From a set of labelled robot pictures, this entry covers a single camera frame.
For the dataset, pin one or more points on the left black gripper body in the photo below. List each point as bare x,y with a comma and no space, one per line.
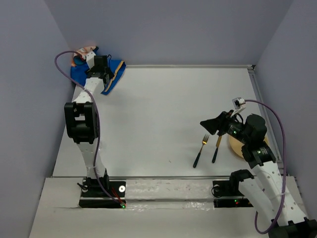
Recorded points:
110,74

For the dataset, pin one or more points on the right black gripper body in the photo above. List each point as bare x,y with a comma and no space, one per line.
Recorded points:
232,127

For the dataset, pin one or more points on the blue cartoon placemat cloth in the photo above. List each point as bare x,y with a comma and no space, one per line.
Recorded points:
79,68

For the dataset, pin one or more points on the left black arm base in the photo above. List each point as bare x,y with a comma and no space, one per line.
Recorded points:
95,197

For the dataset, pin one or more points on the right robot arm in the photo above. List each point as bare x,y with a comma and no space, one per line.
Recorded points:
263,184

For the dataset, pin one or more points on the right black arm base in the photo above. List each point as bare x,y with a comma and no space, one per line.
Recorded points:
227,197

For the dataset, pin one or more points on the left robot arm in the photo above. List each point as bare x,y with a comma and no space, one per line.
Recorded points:
83,123

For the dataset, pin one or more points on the tan round plate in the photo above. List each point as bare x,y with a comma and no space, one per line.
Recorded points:
236,146

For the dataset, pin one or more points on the gold knife dark handle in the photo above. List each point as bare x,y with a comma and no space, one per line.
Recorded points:
216,150

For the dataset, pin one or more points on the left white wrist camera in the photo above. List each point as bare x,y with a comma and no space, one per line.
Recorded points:
89,58

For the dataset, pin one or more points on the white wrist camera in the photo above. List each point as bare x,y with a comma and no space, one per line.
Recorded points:
239,105
89,58

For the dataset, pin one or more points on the gold fork dark handle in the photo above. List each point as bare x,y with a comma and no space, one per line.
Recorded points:
204,142

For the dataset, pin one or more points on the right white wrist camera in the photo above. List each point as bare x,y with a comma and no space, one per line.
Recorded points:
239,105

